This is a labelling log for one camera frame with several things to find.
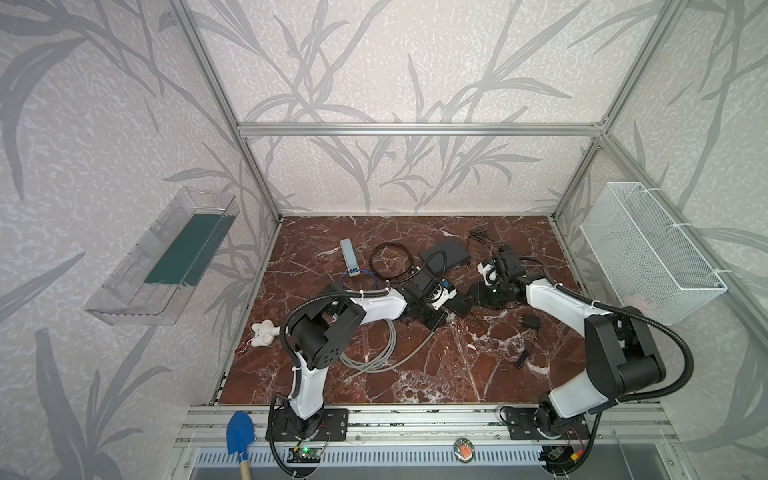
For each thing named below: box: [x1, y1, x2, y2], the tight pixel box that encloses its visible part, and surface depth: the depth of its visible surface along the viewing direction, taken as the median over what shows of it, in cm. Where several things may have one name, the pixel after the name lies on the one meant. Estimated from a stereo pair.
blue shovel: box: [226, 411, 256, 462], surface depth 75 cm
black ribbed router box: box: [445, 289, 476, 317], surface depth 91 cm
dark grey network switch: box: [420, 238, 470, 276], surface depth 110 cm
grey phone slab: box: [340, 238, 361, 277], surface depth 104 cm
